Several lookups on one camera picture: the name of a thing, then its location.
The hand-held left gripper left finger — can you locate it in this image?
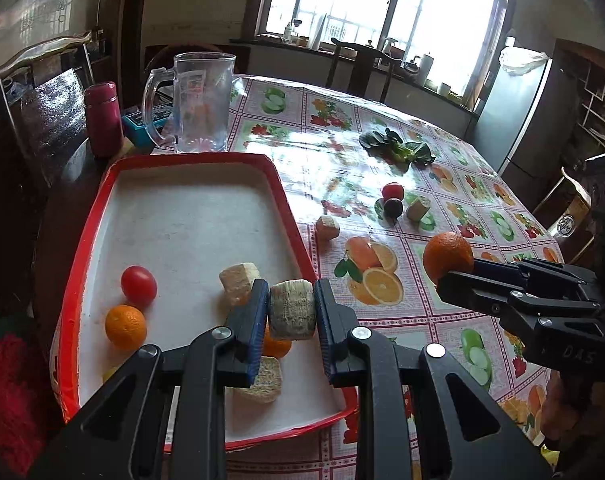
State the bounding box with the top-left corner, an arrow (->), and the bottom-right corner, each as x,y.
27,277 -> 270,480

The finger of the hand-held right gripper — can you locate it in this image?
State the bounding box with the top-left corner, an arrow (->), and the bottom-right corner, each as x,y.
436,269 -> 604,379
475,258 -> 604,301

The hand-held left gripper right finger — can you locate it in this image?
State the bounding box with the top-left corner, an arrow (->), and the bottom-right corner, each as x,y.
313,278 -> 553,480

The orange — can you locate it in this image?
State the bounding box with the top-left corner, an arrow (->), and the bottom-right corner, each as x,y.
105,305 -> 147,352
262,322 -> 293,359
423,231 -> 475,286

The red plastic tray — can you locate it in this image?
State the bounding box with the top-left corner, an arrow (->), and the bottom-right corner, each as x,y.
50,152 -> 358,448

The person's right hand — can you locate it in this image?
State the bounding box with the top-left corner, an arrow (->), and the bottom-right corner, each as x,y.
540,372 -> 588,443

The carved wooden chair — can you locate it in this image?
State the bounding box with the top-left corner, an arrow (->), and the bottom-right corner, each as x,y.
533,167 -> 596,261

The grey refrigerator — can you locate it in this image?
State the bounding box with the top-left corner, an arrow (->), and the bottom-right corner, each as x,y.
470,47 -> 553,196

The leafy green vegetable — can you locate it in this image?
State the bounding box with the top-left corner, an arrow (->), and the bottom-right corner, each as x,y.
359,128 -> 436,166

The white plastic bag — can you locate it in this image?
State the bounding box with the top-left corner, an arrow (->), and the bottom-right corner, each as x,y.
497,46 -> 548,73

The clear glass mug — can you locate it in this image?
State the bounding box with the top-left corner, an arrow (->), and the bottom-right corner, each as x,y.
141,51 -> 237,155

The teal box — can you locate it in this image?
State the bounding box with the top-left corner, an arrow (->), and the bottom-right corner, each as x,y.
121,105 -> 176,151

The red fuzzy cushion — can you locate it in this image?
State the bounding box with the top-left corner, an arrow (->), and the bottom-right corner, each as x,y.
0,310 -> 58,461

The red thermos bottle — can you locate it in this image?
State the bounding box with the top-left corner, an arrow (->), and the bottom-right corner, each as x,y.
84,81 -> 124,159

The dark wooden chair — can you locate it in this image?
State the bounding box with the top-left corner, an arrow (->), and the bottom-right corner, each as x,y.
325,37 -> 403,103

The round-backed wooden chair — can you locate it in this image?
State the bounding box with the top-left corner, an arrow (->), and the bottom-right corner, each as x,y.
145,42 -> 238,86

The wooden wall shelf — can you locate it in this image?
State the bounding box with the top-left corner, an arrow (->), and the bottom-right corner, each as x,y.
573,57 -> 605,151

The metal frame chair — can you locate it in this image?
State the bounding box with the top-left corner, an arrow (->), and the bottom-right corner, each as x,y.
0,30 -> 106,191

